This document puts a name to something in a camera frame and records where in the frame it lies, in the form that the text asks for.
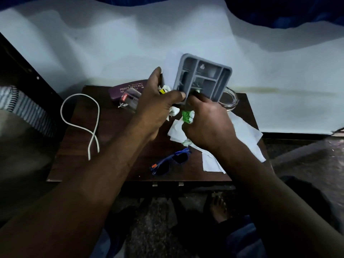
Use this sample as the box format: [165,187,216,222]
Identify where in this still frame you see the person's right hand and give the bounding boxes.
[182,92,240,157]

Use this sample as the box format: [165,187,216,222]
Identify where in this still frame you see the large white paper sheet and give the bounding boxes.
[192,111,267,174]

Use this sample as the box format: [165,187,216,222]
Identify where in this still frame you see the striped grey cloth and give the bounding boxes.
[0,85,56,138]

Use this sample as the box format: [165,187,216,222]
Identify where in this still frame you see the clear plastic box red label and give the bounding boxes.
[118,88,142,113]

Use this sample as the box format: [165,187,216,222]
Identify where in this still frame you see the small dark wooden table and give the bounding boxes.
[46,85,274,187]

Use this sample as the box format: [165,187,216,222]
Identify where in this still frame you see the grey plastic organizer tray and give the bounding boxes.
[173,53,233,104]

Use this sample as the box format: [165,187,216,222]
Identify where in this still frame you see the crumpled white tissue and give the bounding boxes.
[166,106,180,122]

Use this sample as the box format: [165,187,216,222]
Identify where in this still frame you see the person's right forearm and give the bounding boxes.
[214,140,344,258]

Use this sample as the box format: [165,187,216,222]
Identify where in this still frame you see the person's foot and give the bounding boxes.
[209,192,230,224]

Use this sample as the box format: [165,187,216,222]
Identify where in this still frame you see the person's left hand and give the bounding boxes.
[134,66,186,141]

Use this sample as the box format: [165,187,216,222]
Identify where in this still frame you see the clear glass jar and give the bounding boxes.
[218,87,240,112]

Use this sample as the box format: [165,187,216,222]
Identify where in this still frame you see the small white paper sheet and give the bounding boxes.
[167,119,193,147]

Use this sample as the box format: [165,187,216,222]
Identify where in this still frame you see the white cable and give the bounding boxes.
[60,93,101,161]

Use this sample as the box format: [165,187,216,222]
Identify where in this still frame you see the maroon glasses case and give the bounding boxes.
[108,79,148,101]

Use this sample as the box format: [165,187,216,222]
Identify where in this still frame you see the blue frame sunglasses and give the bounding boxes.
[150,147,192,176]

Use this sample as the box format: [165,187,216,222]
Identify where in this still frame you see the green wrapper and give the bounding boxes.
[182,110,195,124]

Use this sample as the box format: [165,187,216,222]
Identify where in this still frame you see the person's blue trousers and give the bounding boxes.
[90,176,342,258]

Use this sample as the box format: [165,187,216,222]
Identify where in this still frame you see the person's left forearm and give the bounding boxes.
[0,115,154,258]

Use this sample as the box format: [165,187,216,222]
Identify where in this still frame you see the dark blue cloth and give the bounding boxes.
[0,0,344,30]

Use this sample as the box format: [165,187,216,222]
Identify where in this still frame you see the white bed sheet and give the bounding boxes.
[0,0,344,135]

